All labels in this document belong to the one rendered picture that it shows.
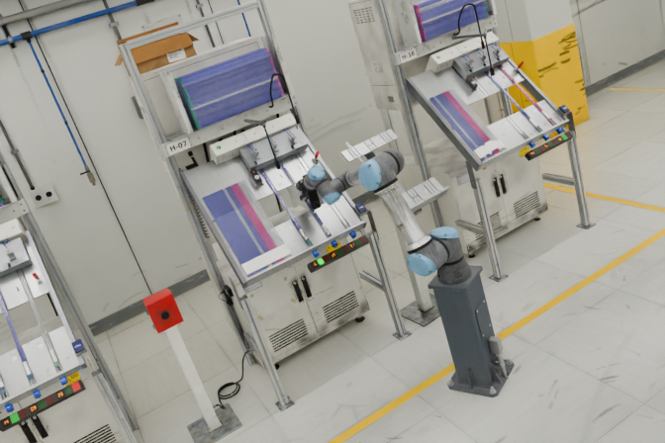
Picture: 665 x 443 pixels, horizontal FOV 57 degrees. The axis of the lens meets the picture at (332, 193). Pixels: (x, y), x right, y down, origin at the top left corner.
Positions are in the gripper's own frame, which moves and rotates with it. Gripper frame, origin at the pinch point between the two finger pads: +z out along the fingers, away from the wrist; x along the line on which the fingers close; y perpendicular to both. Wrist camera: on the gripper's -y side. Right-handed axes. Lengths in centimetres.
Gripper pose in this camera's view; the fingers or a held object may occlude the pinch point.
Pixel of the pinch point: (305, 200)
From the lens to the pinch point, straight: 315.9
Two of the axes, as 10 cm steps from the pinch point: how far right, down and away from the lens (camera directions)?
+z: -2.3, 3.3, 9.2
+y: -4.8, -8.5, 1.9
